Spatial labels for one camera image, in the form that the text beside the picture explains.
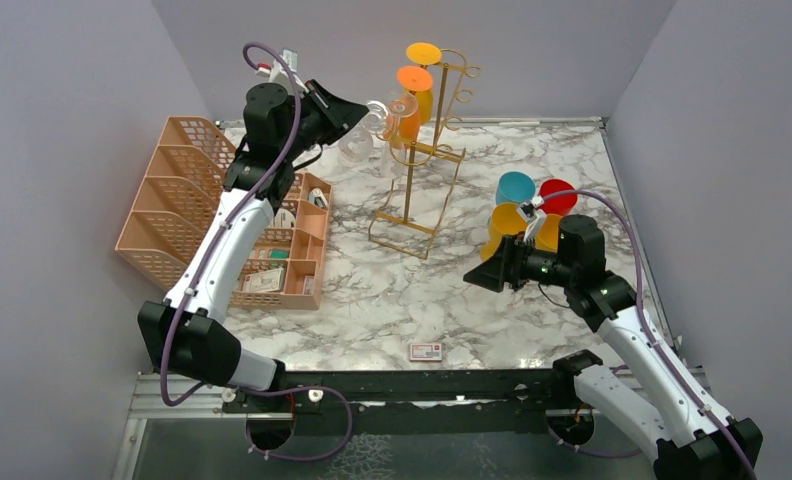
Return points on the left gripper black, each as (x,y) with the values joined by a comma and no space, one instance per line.
(338,114)

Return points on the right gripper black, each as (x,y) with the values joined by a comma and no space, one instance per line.
(508,262)

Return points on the yellow wine glass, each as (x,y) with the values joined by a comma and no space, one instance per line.
(547,237)
(505,220)
(424,53)

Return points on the blue wine glass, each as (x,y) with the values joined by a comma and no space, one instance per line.
(514,187)

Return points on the red wine glass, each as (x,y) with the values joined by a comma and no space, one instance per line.
(558,196)

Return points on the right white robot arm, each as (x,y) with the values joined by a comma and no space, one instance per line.
(681,429)

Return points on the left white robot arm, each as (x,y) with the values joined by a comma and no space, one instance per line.
(184,333)

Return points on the orange wine glass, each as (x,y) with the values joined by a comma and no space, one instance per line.
(413,106)

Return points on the gold wine glass rack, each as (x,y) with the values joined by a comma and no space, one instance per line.
(448,75)

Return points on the small red white card box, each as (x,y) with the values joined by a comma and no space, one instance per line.
(425,352)

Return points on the peach plastic file organizer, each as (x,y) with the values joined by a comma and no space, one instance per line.
(177,201)

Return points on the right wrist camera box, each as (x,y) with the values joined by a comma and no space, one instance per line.
(531,211)

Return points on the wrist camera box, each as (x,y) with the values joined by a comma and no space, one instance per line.
(288,78)
(531,211)

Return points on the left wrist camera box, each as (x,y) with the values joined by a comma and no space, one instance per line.
(288,78)

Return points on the black mounting rail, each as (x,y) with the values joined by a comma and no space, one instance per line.
(417,402)

